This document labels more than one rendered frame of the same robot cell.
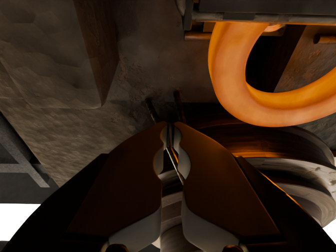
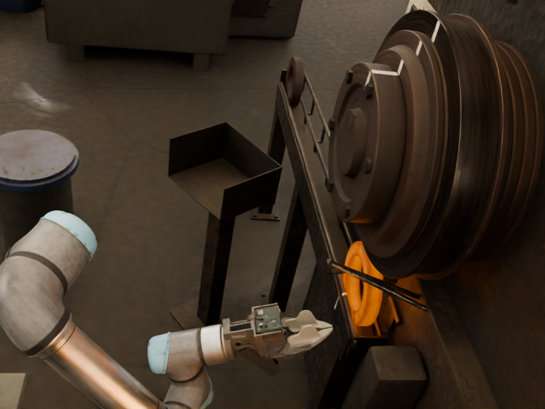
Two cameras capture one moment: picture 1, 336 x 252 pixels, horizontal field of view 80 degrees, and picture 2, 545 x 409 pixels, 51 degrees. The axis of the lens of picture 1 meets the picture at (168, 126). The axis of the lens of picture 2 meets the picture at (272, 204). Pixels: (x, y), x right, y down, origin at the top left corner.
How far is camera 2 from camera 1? 1.22 m
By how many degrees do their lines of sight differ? 109
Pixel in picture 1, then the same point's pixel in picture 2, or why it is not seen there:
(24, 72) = (369, 385)
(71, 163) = not seen: outside the picture
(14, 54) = (366, 389)
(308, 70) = not seen: hidden behind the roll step
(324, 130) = not seen: hidden behind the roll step
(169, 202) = (382, 246)
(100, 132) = (511, 311)
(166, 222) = (377, 232)
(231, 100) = (366, 290)
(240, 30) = (358, 317)
